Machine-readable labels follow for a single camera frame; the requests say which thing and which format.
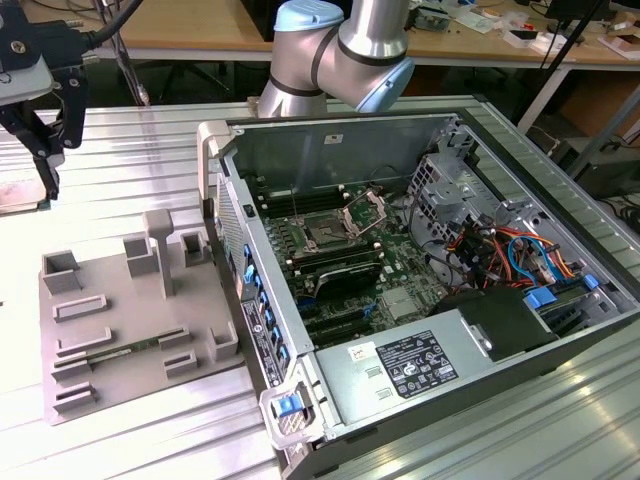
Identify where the grey parts rack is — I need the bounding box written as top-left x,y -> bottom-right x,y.
38,209 -> 246,426

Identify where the black box under desk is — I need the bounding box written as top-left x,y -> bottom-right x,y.
554,138 -> 640,201

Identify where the blue plastic carrier clip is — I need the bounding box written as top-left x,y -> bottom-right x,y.
523,287 -> 559,312

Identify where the black RAM slot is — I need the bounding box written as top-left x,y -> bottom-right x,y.
294,254 -> 384,274
287,239 -> 379,257
261,188 -> 348,205
263,194 -> 348,210
264,199 -> 349,216
292,249 -> 383,267
289,244 -> 381,262
259,183 -> 347,199

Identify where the green motherboard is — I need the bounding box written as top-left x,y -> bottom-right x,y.
252,179 -> 451,351

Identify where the black graphics card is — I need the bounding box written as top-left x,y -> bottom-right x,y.
312,262 -> 384,302

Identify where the grey case handle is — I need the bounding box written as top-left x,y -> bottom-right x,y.
196,121 -> 236,202
258,380 -> 321,447

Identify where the black monitor stand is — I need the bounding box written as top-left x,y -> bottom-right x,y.
543,0 -> 590,45

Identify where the blue data cable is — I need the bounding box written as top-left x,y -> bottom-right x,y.
506,233 -> 557,287

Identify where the CPU socket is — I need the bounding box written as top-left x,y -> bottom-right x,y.
302,212 -> 351,254

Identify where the wooden desk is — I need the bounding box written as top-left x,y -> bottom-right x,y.
22,0 -> 640,132

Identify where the small electronics device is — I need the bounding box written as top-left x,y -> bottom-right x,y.
409,0 -> 455,32

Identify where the green RAM stick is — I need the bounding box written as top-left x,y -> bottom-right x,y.
85,335 -> 165,360

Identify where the silver CPU chip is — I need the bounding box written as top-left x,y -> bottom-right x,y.
0,169 -> 52,215

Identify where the metal socket cover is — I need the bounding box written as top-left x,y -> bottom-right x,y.
341,191 -> 390,240

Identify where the brown cardboard piece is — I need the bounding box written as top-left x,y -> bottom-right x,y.
597,33 -> 640,55

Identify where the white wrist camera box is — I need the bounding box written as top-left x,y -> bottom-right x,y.
0,7 -> 85,109

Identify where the open PC case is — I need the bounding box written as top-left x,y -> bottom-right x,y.
196,107 -> 640,480

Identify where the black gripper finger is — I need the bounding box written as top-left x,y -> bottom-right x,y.
0,63 -> 90,202

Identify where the black expansion slot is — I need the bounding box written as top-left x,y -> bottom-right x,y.
303,309 -> 370,329
307,322 -> 375,344

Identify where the silver chipset heatsink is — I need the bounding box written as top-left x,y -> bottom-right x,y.
379,288 -> 424,321

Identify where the black camera cable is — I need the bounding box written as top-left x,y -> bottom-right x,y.
79,0 -> 147,52
112,29 -> 152,109

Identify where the perforated metal drive cage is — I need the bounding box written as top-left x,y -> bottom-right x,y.
403,152 -> 501,241

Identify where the orange and red wire bundle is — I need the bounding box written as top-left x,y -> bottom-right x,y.
447,224 -> 586,282

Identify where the silver power supply unit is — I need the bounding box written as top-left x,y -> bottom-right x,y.
313,307 -> 504,426

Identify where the black plastic air shroud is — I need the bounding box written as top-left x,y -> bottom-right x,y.
429,288 -> 559,362

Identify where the white tray with dark item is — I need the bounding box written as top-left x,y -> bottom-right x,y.
503,27 -> 555,52

